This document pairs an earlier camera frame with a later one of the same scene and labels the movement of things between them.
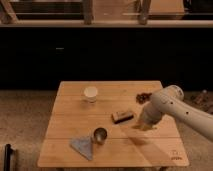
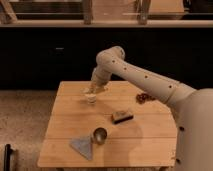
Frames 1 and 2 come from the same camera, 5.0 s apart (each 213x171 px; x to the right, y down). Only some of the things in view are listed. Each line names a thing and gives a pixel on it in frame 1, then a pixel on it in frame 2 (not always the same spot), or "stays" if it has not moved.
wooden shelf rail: (109, 23) stays
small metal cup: (100, 135) stays
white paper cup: (90, 94) stays
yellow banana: (144, 127) -> (96, 90)
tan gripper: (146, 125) -> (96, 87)
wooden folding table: (94, 124) stays
